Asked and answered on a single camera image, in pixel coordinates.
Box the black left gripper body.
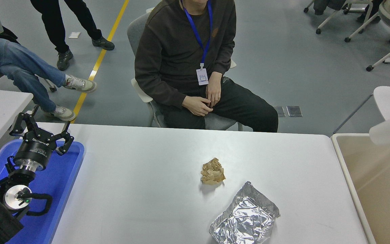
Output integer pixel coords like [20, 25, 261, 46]
[13, 132, 57, 167]

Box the blue lanyard with badge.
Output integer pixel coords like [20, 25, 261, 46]
[181, 0, 213, 86]

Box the silver foil tray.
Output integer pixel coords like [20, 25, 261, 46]
[209, 181, 281, 244]

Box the person's right hand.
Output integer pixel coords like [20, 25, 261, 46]
[182, 96, 212, 117]

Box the person's left hand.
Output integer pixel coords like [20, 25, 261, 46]
[206, 72, 222, 108]

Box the blue plastic tray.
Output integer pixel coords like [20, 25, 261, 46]
[0, 138, 85, 244]

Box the person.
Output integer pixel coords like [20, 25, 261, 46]
[30, 0, 115, 72]
[0, 0, 98, 122]
[134, 0, 279, 133]

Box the white and grey office chair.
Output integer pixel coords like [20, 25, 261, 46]
[127, 7, 243, 131]

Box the crumpled tan paper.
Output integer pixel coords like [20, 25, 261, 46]
[200, 157, 226, 185]

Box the white-legged office chair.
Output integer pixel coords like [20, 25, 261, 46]
[303, 0, 358, 35]

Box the large pale bin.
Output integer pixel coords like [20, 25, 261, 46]
[331, 133, 390, 244]

